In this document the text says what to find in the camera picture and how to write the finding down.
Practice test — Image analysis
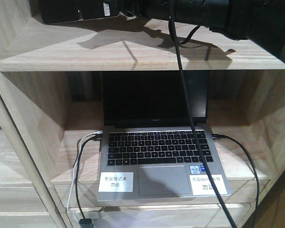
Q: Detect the wooden shelf unit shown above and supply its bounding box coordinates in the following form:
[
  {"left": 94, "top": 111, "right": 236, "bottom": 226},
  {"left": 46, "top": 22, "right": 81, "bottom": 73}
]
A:
[{"left": 0, "top": 0, "right": 285, "bottom": 228}]

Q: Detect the black power brick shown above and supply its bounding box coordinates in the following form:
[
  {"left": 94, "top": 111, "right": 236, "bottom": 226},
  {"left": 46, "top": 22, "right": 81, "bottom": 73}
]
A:
[{"left": 79, "top": 218, "right": 94, "bottom": 228}]

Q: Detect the silver laptop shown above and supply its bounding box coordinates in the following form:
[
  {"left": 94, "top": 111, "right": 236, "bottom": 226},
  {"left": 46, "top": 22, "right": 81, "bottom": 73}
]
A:
[{"left": 97, "top": 70, "right": 231, "bottom": 201}]

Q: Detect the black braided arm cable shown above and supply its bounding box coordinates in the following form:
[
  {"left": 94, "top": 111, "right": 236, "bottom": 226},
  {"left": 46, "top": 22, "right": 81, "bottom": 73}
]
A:
[{"left": 167, "top": 0, "right": 239, "bottom": 228}]

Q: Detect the white laptop cable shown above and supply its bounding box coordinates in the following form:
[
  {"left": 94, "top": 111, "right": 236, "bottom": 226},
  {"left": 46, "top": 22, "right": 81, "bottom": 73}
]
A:
[{"left": 66, "top": 130, "right": 104, "bottom": 223}]

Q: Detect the black foldable phone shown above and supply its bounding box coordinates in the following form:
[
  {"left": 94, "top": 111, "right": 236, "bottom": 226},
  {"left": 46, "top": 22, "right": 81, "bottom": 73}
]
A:
[{"left": 39, "top": 0, "right": 122, "bottom": 24}]

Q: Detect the black laptop cable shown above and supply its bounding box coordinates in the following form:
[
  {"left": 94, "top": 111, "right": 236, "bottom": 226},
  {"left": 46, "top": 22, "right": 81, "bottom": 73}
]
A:
[{"left": 211, "top": 134, "right": 261, "bottom": 228}]

